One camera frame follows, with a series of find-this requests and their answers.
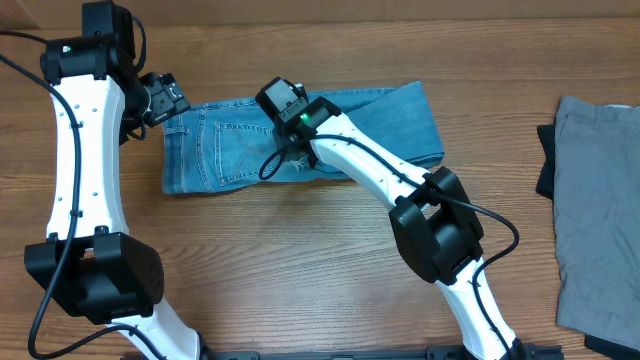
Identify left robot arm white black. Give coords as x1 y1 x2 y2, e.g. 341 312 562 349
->
24 1 208 359

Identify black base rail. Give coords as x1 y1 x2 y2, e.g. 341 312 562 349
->
199 344 566 360

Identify black garment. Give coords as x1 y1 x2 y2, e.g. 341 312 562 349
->
536 124 555 200

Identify light blue denim jeans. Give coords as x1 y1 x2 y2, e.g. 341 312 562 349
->
162 81 445 195

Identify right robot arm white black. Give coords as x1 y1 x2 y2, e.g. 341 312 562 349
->
255 77 525 359

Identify grey folded garment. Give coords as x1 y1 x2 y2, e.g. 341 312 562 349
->
553 96 639 349

